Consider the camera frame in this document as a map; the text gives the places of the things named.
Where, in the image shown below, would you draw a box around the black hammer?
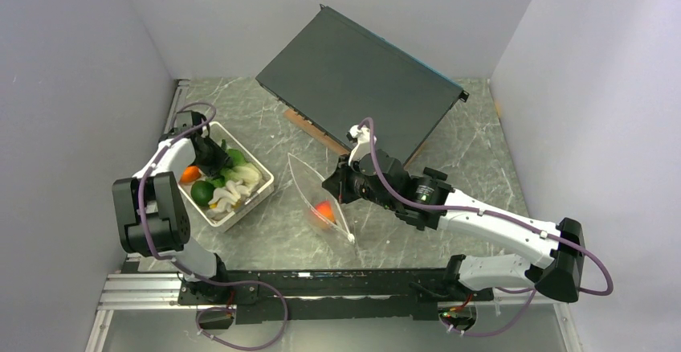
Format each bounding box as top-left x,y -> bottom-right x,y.
422,167 -> 448,182

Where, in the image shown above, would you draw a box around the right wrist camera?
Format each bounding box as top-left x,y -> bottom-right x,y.
348,125 -> 373,165

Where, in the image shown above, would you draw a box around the wooden board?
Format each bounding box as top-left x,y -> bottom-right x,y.
283,108 -> 437,166

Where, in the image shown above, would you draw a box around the green lime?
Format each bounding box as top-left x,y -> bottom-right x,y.
190,180 -> 215,207

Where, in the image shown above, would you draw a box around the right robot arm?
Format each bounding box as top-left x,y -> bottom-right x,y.
321,151 -> 585,303

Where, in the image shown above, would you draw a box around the polka dot zip bag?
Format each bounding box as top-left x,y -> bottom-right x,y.
287,153 -> 357,247

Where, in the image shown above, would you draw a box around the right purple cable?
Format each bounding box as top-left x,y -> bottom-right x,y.
357,117 -> 614,339

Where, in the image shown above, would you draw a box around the aluminium side rail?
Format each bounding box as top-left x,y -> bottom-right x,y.
84,78 -> 191,352

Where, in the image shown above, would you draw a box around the white mushrooms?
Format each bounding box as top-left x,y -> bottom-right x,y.
206,181 -> 255,220

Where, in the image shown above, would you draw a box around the white plastic basket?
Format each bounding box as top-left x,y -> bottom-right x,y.
179,121 -> 274,231

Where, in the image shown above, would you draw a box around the peach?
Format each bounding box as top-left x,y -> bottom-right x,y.
312,201 -> 336,230

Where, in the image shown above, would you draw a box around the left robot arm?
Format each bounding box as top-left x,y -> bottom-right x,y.
112,110 -> 231,304

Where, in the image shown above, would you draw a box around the dark rack server box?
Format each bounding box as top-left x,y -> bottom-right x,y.
255,6 -> 469,164

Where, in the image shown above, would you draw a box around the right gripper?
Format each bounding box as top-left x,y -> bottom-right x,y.
323,151 -> 398,211

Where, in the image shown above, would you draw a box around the orange tangerine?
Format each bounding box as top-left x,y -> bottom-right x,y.
179,166 -> 202,184

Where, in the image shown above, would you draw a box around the green lettuce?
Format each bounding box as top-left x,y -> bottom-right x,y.
209,140 -> 263,187

